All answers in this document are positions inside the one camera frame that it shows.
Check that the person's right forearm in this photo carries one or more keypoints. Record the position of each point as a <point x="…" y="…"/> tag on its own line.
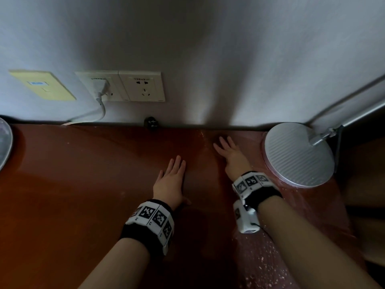
<point x="300" y="246"/>

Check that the white power plug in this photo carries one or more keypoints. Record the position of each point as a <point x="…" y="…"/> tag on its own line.
<point x="100" y="87"/>

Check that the red wooden table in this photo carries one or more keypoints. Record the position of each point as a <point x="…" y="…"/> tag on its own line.
<point x="75" y="183"/>

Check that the silver desk lamp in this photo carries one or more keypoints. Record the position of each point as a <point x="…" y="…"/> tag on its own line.
<point x="297" y="156"/>

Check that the beige curtain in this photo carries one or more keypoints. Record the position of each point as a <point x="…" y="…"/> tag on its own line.
<point x="367" y="183"/>

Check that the person's left hand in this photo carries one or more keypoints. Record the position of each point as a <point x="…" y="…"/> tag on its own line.
<point x="170" y="186"/>

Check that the black power plug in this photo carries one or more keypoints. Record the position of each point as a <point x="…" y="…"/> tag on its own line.
<point x="151" y="123"/>

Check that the white wall power socket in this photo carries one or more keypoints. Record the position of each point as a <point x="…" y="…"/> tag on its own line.
<point x="141" y="87"/>

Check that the round grey metal tray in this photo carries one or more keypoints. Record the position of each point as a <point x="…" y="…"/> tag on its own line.
<point x="4" y="144"/>

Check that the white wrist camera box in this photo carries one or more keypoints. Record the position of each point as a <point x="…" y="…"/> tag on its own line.
<point x="245" y="221"/>

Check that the beige wall plate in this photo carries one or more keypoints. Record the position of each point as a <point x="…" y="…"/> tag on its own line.
<point x="45" y="87"/>

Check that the person's right hand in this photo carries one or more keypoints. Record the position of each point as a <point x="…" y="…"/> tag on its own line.
<point x="236" y="162"/>

